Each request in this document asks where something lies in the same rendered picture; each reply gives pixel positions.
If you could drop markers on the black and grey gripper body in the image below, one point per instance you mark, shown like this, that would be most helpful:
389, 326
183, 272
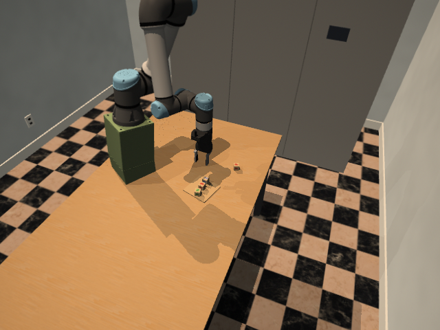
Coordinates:
203, 135

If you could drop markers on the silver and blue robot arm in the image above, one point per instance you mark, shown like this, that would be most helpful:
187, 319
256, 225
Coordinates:
127, 88

